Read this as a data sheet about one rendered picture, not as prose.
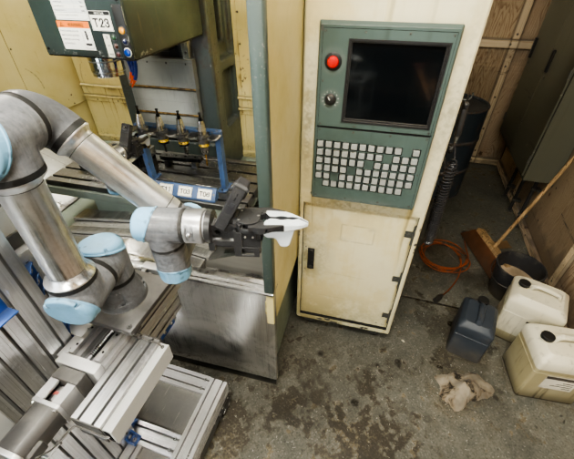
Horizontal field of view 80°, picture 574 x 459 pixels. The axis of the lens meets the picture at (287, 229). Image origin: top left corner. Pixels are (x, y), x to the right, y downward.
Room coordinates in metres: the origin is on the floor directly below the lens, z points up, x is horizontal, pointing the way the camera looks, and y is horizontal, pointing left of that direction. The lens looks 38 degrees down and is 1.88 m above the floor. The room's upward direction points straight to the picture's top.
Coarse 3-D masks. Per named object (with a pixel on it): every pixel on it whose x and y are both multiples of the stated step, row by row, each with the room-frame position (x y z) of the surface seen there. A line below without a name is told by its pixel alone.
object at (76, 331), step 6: (24, 264) 0.67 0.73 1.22; (36, 264) 0.70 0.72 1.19; (36, 270) 0.69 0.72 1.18; (42, 270) 0.70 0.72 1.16; (42, 276) 0.70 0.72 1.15; (48, 294) 0.69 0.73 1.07; (72, 324) 0.67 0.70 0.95; (84, 324) 0.67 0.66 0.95; (90, 324) 0.67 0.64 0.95; (72, 330) 0.65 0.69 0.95; (78, 330) 0.65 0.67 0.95; (84, 330) 0.65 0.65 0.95; (72, 336) 0.65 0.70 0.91; (78, 336) 0.63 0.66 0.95; (72, 342) 0.61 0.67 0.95; (66, 348) 0.59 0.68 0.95
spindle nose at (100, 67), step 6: (90, 60) 1.77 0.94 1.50; (96, 60) 1.76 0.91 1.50; (102, 60) 1.76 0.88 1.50; (108, 60) 1.77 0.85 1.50; (114, 60) 1.79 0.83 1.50; (120, 60) 1.83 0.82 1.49; (90, 66) 1.78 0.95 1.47; (96, 66) 1.76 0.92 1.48; (102, 66) 1.76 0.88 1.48; (108, 66) 1.77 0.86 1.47; (114, 66) 1.78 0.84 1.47; (120, 66) 1.81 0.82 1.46; (96, 72) 1.76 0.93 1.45; (102, 72) 1.76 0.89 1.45; (108, 72) 1.77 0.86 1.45; (114, 72) 1.78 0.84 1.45; (120, 72) 1.81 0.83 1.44; (126, 72) 1.86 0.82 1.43
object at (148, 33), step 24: (48, 0) 1.64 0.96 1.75; (96, 0) 1.59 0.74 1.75; (120, 0) 1.57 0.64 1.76; (144, 0) 1.71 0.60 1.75; (168, 0) 1.89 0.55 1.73; (192, 0) 2.12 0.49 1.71; (48, 24) 1.65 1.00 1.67; (144, 24) 1.67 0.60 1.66; (168, 24) 1.85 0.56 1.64; (192, 24) 2.09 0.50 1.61; (48, 48) 1.66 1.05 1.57; (120, 48) 1.58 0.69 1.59; (144, 48) 1.63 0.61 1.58
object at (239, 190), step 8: (240, 176) 0.60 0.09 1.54; (232, 184) 0.57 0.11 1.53; (240, 184) 0.56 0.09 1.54; (248, 184) 0.57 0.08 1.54; (232, 192) 0.55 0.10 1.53; (240, 192) 0.55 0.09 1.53; (248, 192) 0.57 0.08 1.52; (232, 200) 0.55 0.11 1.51; (240, 200) 0.55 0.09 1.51; (224, 208) 0.55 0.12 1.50; (232, 208) 0.55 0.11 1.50; (224, 216) 0.55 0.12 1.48; (232, 216) 0.55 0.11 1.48; (216, 224) 0.55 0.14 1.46; (224, 224) 0.54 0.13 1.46
